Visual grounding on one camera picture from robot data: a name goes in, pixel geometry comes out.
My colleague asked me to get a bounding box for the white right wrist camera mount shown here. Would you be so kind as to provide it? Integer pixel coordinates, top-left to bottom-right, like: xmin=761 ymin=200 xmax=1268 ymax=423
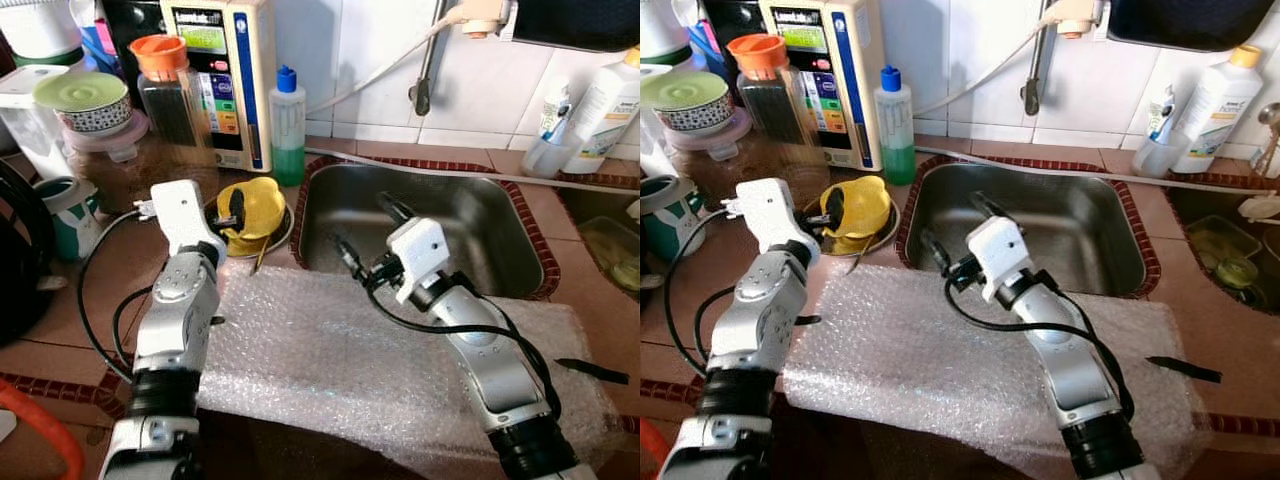
xmin=965 ymin=215 xmax=1031 ymax=304
xmin=385 ymin=217 xmax=453 ymax=306

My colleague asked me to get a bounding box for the black wall shelf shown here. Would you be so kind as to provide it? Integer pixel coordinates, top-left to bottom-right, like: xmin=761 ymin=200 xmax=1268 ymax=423
xmin=1108 ymin=0 xmax=1276 ymax=53
xmin=510 ymin=0 xmax=641 ymax=53

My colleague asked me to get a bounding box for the grey metal faucet pipe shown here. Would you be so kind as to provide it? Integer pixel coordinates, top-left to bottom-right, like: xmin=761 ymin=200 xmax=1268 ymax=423
xmin=1020 ymin=0 xmax=1061 ymax=116
xmin=408 ymin=0 xmax=451 ymax=116

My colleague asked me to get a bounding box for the patterned bowl green lid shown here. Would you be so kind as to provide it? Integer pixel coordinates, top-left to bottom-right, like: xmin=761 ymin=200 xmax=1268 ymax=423
xmin=640 ymin=70 xmax=736 ymax=134
xmin=33 ymin=72 xmax=133 ymax=136

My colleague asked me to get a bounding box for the white faucet hose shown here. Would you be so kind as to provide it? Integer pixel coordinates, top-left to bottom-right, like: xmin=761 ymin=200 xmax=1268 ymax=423
xmin=305 ymin=0 xmax=516 ymax=116
xmin=915 ymin=0 xmax=1106 ymax=116

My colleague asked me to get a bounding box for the white plastic pitcher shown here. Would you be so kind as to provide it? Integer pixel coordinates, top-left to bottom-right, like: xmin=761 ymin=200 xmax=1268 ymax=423
xmin=0 ymin=65 xmax=73 ymax=181
xmin=640 ymin=65 xmax=681 ymax=181

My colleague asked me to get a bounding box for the white bottle orange cap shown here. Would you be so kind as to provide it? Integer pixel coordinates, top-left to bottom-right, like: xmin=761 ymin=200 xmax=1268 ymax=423
xmin=1172 ymin=45 xmax=1264 ymax=176
xmin=565 ymin=45 xmax=641 ymax=176

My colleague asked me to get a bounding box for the stainless steel bowl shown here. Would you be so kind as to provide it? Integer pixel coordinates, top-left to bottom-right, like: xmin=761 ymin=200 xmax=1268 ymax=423
xmin=205 ymin=195 xmax=296 ymax=261
xmin=805 ymin=193 xmax=899 ymax=259

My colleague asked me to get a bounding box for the black round appliance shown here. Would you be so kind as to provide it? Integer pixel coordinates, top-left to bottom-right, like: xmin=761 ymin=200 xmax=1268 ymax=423
xmin=0 ymin=160 xmax=61 ymax=346

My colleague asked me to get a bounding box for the green white mug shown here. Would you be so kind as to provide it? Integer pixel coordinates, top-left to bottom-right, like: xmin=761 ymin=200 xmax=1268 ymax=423
xmin=640 ymin=175 xmax=706 ymax=263
xmin=35 ymin=178 xmax=101 ymax=263

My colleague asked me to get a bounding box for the long black tape strip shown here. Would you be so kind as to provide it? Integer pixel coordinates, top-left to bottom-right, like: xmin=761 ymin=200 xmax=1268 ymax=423
xmin=1145 ymin=355 xmax=1223 ymax=384
xmin=555 ymin=357 xmax=631 ymax=386

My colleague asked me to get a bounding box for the green dish soap bottle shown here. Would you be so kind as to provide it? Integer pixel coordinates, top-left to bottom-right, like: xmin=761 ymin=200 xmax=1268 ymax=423
xmin=873 ymin=65 xmax=916 ymax=186
xmin=268 ymin=65 xmax=308 ymax=188

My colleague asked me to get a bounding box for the orange lid glass jar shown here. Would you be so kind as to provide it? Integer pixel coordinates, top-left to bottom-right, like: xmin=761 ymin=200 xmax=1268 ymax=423
xmin=727 ymin=33 xmax=813 ymax=161
xmin=130 ymin=35 xmax=216 ymax=166

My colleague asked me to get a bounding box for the clear bubble wrap sheet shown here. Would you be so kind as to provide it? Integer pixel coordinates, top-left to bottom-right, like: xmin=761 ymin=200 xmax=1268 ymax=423
xmin=780 ymin=265 xmax=1211 ymax=480
xmin=195 ymin=265 xmax=626 ymax=480

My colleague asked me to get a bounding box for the clear plastic cup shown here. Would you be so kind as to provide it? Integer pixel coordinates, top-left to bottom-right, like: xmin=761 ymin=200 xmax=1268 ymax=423
xmin=1135 ymin=85 xmax=1191 ymax=181
xmin=522 ymin=85 xmax=581 ymax=181

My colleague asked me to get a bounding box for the cream water ionizer appliance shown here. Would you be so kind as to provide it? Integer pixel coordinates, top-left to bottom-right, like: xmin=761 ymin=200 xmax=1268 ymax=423
xmin=160 ymin=0 xmax=278 ymax=173
xmin=758 ymin=0 xmax=886 ymax=171

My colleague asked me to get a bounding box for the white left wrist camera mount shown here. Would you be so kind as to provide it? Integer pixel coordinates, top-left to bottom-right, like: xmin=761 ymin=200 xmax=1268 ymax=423
xmin=722 ymin=178 xmax=821 ymax=263
xmin=135 ymin=180 xmax=229 ymax=263

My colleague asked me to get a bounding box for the yellow plastic cup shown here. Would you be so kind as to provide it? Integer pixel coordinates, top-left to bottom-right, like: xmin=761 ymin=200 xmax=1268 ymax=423
xmin=815 ymin=175 xmax=893 ymax=256
xmin=215 ymin=177 xmax=288 ymax=258

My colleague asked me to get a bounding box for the orange hose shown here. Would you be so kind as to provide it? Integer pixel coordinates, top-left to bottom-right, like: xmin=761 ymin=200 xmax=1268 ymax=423
xmin=640 ymin=418 xmax=669 ymax=480
xmin=0 ymin=378 xmax=86 ymax=480

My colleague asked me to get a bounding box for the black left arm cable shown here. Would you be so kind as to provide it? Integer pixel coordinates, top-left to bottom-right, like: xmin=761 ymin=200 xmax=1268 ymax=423
xmin=78 ymin=205 xmax=156 ymax=386
xmin=663 ymin=205 xmax=741 ymax=379

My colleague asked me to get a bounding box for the clear glass food container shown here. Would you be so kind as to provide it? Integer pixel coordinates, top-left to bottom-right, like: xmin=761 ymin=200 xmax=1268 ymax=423
xmin=583 ymin=215 xmax=641 ymax=293
xmin=1185 ymin=215 xmax=1263 ymax=293

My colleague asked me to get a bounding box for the stainless steel sink basin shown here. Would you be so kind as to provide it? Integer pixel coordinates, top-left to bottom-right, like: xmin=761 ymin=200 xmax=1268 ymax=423
xmin=555 ymin=185 xmax=641 ymax=301
xmin=905 ymin=162 xmax=1151 ymax=296
xmin=1165 ymin=185 xmax=1280 ymax=311
xmin=298 ymin=163 xmax=549 ymax=297

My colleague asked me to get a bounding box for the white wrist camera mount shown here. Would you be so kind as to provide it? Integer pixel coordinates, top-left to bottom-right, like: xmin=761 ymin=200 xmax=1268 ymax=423
xmin=965 ymin=215 xmax=1031 ymax=304
xmin=722 ymin=178 xmax=821 ymax=263
xmin=385 ymin=217 xmax=453 ymax=306
xmin=135 ymin=180 xmax=229 ymax=263

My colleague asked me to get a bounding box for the white container green band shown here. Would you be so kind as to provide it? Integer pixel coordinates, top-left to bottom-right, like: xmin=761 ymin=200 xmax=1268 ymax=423
xmin=640 ymin=0 xmax=691 ymax=66
xmin=0 ymin=0 xmax=86 ymax=69

